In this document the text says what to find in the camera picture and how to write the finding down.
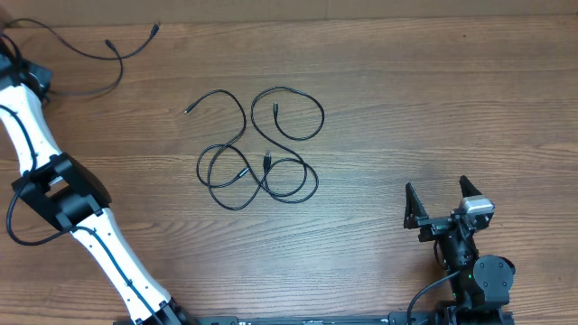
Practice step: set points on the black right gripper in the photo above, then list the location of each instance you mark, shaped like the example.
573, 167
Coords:
434, 226

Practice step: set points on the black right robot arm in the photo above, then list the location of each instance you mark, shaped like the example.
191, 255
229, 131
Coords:
480, 282

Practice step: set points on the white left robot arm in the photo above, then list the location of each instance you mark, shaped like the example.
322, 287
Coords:
70, 197

